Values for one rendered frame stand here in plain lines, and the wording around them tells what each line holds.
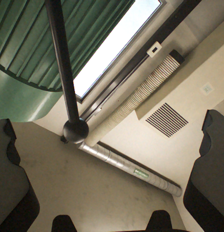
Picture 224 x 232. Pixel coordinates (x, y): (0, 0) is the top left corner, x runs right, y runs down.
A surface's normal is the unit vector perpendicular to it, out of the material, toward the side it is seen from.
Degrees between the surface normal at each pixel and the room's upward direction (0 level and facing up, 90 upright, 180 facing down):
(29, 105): 90
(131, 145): 90
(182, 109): 90
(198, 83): 90
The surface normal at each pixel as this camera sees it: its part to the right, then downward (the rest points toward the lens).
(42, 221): 0.65, -0.65
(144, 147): 0.10, 0.58
